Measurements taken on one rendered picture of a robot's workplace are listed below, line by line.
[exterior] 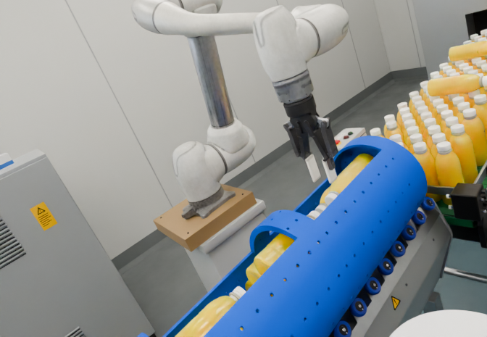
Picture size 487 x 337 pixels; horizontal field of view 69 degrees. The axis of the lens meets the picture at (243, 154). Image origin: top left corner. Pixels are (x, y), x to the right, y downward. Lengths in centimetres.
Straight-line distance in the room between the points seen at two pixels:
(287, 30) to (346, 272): 54
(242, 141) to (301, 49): 73
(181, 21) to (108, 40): 258
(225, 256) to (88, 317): 125
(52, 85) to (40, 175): 142
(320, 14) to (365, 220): 50
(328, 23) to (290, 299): 62
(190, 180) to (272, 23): 78
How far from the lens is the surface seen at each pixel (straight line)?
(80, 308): 246
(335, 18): 94
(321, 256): 80
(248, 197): 146
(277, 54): 81
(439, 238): 129
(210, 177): 143
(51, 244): 230
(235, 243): 147
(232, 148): 147
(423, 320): 84
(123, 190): 365
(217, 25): 105
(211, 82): 138
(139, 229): 378
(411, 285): 115
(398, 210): 101
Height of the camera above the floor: 167
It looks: 19 degrees down
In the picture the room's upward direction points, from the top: 23 degrees counter-clockwise
